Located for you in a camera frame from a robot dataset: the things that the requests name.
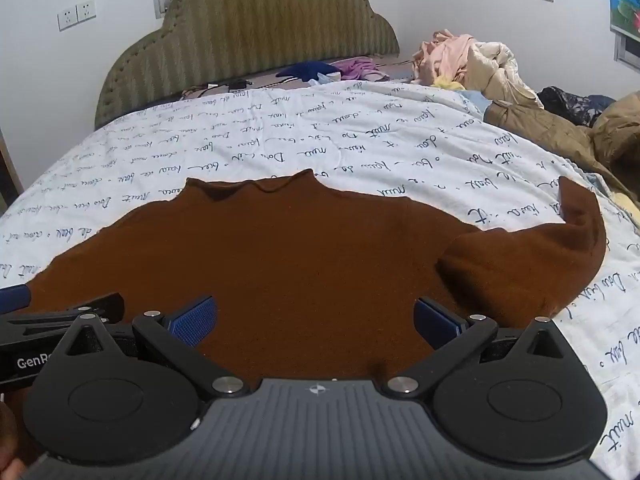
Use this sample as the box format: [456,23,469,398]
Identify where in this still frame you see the cream quilted jacket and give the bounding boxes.
[457,40,543,108]

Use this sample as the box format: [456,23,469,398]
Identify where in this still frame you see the dark floral cloth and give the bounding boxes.
[537,86,617,127]

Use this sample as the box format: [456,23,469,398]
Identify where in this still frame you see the brown sweater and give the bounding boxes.
[10,169,608,386]

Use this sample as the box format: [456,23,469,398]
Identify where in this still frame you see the pale yellow cloth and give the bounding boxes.
[605,192,640,233]

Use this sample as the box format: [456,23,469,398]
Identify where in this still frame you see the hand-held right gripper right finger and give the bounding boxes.
[384,297,576,401]

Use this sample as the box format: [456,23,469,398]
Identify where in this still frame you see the light blue cloth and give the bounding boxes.
[462,90,493,121]

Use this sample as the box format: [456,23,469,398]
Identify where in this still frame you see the tan padded jacket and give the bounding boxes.
[484,92,640,206]

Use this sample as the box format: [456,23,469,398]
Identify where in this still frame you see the wooden furniture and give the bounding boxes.
[0,130,23,206]

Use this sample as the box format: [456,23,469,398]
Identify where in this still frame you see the pink clothes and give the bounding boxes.
[412,30,476,85]

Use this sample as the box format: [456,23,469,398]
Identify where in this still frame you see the navy blue cloth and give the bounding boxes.
[275,61,341,82]

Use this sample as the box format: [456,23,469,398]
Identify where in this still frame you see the white printed blanket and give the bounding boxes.
[0,80,640,480]

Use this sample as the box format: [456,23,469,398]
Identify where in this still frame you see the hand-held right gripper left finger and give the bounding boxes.
[52,296,251,398]

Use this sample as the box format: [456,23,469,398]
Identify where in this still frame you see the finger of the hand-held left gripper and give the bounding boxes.
[0,284,30,312]
[0,292,126,346]

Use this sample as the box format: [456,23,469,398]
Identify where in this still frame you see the olive upholstered headboard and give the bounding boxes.
[94,0,401,131]

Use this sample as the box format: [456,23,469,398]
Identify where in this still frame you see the purple cloth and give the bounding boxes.
[330,57,391,82]

